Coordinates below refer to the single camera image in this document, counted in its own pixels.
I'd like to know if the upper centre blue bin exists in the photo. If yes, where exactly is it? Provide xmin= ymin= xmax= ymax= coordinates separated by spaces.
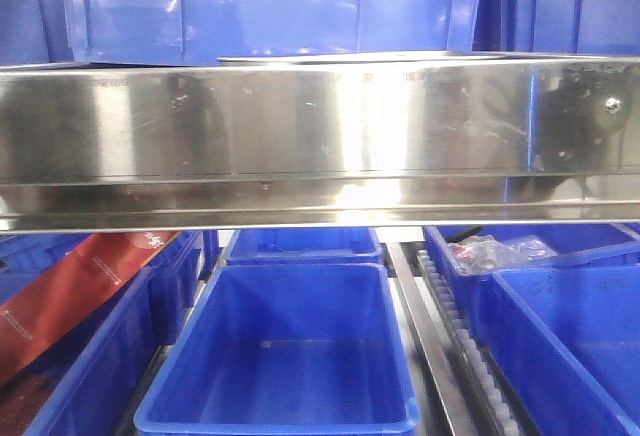
xmin=64 ymin=0 xmax=479 ymax=66

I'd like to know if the lower left rear blue bin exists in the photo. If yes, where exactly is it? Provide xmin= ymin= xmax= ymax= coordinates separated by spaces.
xmin=1 ymin=230 xmax=220 ymax=345

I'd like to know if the lower left front blue bin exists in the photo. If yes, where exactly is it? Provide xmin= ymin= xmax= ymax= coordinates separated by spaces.
xmin=1 ymin=269 xmax=157 ymax=435

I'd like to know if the lower right front blue bin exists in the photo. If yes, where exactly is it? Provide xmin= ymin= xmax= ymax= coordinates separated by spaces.
xmin=484 ymin=265 xmax=639 ymax=435

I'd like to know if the lower centre rear blue bin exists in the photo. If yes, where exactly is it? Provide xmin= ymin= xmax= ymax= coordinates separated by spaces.
xmin=225 ymin=227 xmax=383 ymax=265

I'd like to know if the blue bin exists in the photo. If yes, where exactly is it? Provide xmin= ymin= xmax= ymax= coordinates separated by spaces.
xmin=1 ymin=0 xmax=73 ymax=66
xmin=474 ymin=0 xmax=639 ymax=56
xmin=134 ymin=264 xmax=420 ymax=435
xmin=484 ymin=265 xmax=639 ymax=435
xmin=1 ymin=230 xmax=220 ymax=345
xmin=64 ymin=0 xmax=479 ymax=66
xmin=225 ymin=227 xmax=383 ymax=265
xmin=423 ymin=223 xmax=639 ymax=345
xmin=1 ymin=269 xmax=157 ymax=435

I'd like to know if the lower right rear blue bin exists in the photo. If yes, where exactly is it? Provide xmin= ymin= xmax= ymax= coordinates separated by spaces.
xmin=423 ymin=223 xmax=639 ymax=345

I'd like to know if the red flat package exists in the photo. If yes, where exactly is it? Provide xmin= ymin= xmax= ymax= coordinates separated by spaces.
xmin=1 ymin=230 xmax=180 ymax=384

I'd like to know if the upper right blue bin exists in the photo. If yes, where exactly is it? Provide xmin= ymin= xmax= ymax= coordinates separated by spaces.
xmin=474 ymin=0 xmax=639 ymax=56

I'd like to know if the upper left blue bin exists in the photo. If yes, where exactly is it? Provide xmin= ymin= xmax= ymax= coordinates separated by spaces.
xmin=1 ymin=0 xmax=73 ymax=66

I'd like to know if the lower centre front blue bin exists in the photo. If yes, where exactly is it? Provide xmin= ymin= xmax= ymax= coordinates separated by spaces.
xmin=134 ymin=264 xmax=420 ymax=435

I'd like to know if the roller conveyor track right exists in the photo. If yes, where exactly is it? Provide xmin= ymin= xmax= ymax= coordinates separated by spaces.
xmin=385 ymin=242 xmax=539 ymax=435

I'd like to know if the clear plastic bag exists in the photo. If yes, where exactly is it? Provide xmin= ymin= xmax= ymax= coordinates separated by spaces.
xmin=448 ymin=235 xmax=558 ymax=275

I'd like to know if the stainless steel shelf rail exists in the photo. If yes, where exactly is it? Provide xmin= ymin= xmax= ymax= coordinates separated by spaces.
xmin=1 ymin=53 xmax=639 ymax=233

